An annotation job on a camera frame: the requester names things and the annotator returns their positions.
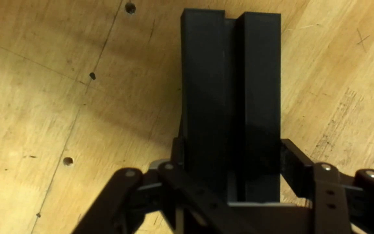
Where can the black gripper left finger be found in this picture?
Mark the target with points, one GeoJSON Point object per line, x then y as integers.
{"type": "Point", "coordinates": [122, 203]}

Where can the black grooved piece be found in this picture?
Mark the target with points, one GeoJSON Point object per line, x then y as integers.
{"type": "Point", "coordinates": [208, 86]}

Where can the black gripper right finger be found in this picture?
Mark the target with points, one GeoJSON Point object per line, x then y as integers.
{"type": "Point", "coordinates": [334, 196]}

